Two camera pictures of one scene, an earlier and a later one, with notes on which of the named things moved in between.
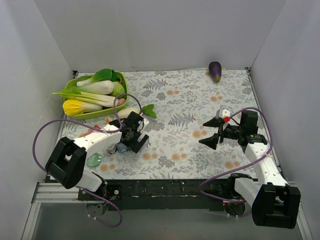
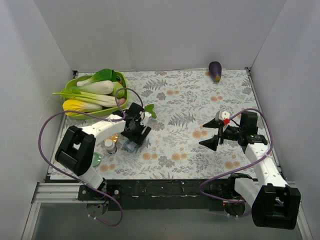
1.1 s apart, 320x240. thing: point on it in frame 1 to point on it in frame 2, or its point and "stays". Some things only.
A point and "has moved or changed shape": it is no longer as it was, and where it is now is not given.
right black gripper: (221, 133) stays
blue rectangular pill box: (121, 147) has moved or changed shape
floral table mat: (201, 130) stays
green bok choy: (103, 74) stays
